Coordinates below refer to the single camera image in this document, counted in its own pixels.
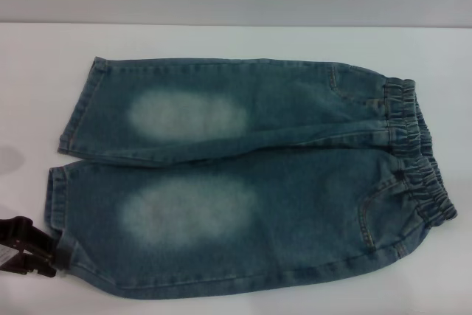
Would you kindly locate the blue denim shorts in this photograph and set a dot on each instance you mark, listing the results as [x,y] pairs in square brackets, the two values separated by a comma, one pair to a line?
[295,200]

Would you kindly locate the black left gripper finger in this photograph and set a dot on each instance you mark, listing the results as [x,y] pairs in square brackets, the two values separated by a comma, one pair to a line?
[26,227]
[37,261]

